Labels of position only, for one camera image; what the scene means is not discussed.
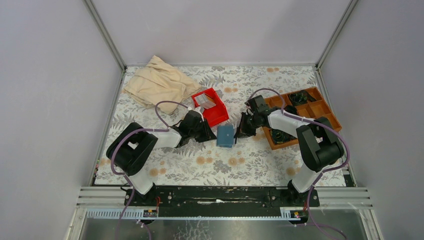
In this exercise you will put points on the wooden compartment tray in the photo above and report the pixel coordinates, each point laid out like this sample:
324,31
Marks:
307,103

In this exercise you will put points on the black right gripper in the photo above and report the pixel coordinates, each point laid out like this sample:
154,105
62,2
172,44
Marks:
243,131

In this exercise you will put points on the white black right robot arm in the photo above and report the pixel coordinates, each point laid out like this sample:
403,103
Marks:
320,145

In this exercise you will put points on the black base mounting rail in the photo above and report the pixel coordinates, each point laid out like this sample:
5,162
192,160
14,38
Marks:
221,201

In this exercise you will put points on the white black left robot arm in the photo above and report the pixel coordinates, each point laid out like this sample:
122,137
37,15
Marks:
132,148

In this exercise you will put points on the blue card holder wallet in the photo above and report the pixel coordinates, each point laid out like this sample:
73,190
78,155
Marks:
225,136

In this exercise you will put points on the beige crumpled cloth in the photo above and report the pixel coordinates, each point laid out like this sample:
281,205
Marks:
159,81

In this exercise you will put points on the floral patterned table mat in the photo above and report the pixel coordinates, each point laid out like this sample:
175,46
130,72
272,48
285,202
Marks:
251,161

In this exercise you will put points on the stack of credit cards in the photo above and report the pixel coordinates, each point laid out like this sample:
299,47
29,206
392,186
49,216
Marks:
205,101

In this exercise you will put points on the red plastic bin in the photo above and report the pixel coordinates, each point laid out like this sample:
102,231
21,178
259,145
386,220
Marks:
217,114

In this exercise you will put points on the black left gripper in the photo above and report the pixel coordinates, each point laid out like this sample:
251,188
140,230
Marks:
208,135

